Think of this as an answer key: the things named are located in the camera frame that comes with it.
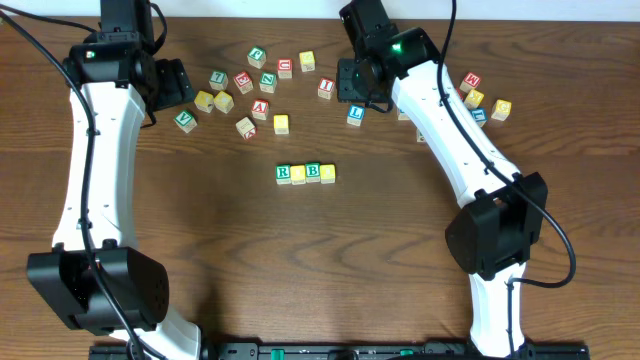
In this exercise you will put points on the green J block front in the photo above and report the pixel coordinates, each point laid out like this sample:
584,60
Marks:
420,137

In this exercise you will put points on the red E wooden block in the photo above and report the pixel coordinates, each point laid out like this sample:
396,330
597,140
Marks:
244,82

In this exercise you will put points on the green V wooden block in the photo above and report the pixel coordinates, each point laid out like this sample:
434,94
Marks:
186,121

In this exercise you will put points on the red U block right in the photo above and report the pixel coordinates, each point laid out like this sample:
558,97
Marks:
459,93

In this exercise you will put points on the red U block back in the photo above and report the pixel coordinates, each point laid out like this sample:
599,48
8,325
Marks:
285,68

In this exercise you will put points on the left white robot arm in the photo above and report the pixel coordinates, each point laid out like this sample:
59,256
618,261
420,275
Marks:
94,277

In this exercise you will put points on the green R wooden block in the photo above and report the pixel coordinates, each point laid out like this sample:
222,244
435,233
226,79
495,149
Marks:
283,174

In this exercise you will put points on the yellow K wooden block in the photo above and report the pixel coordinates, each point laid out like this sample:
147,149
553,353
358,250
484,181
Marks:
473,99

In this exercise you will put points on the red A block upright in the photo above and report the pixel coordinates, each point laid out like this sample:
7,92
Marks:
260,109

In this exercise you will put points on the red M wooden block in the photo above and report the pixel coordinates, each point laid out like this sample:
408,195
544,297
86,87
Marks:
469,82

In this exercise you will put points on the red u block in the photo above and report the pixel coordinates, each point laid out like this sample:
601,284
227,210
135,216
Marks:
459,93
285,68

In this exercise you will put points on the green J block back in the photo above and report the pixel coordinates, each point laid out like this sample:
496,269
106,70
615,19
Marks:
257,57

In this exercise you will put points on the tilted red A block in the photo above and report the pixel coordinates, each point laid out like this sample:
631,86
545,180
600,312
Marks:
246,128

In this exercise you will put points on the yellow 8 wooden block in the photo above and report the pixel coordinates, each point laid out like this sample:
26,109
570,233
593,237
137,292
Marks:
281,124

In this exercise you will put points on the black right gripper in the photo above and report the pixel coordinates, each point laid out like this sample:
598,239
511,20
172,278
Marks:
348,89

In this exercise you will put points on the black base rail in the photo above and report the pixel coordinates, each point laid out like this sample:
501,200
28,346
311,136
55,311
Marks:
431,350

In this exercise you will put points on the yellow C wooden block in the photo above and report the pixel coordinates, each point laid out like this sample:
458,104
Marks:
223,102

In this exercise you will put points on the yellow wooden block left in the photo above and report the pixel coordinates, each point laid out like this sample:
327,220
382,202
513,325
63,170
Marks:
204,101

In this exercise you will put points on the yellow G wooden block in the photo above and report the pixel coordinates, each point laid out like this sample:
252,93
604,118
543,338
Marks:
501,110

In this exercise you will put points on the green j block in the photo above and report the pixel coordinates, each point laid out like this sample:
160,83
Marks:
420,137
257,57

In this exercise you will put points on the blue L block centre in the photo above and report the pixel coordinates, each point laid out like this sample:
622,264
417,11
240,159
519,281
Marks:
355,115

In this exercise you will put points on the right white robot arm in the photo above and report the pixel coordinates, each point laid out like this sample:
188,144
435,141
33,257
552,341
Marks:
501,210

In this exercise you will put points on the blue L block right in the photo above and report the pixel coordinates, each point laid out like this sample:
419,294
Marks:
479,115

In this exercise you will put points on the yellow O block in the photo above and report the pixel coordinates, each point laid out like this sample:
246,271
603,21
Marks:
298,174
327,173

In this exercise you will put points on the green Z wooden block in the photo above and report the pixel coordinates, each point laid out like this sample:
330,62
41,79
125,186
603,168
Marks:
268,82

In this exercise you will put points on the green B wooden block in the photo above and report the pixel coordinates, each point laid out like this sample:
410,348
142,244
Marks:
312,172

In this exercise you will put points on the yellow block back row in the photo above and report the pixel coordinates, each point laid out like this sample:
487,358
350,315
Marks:
307,61

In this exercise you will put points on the green 7 wooden block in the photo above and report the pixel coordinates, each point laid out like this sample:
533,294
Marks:
218,80

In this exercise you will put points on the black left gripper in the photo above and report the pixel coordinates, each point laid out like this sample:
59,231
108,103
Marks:
175,83

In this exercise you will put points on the blue T wooden block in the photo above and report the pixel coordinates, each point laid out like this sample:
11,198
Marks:
402,116

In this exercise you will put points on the blue l block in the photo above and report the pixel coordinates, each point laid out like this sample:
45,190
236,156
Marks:
355,115
479,115

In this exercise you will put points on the red I wooden block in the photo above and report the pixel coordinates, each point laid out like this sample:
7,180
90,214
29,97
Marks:
326,88

